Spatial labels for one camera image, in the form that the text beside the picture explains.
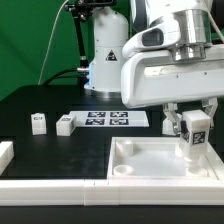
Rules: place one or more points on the black camera stand pole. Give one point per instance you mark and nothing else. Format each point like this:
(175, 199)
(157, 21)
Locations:
(81, 11)

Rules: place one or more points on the white fiducial marker sheet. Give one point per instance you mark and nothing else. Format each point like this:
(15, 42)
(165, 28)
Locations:
(110, 118)

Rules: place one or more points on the white square tabletop tray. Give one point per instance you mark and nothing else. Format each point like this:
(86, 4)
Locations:
(157, 158)

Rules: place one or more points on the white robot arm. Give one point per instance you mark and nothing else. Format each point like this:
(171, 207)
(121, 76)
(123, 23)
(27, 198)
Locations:
(181, 26)

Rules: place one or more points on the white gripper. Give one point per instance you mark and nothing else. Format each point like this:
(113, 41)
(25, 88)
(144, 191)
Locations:
(150, 77)

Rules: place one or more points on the white U-shaped obstacle fence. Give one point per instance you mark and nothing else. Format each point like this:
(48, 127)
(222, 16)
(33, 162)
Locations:
(116, 191)

